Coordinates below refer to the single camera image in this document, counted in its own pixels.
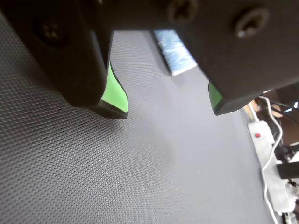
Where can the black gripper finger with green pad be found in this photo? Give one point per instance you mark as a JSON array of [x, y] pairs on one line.
[[245, 58], [70, 58]]

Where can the white power strip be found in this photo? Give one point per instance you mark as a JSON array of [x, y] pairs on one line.
[[271, 163]]

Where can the large dark grey textured mat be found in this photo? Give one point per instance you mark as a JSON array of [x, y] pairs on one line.
[[116, 163]]

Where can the black plug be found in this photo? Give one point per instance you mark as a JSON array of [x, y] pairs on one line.
[[288, 170]]

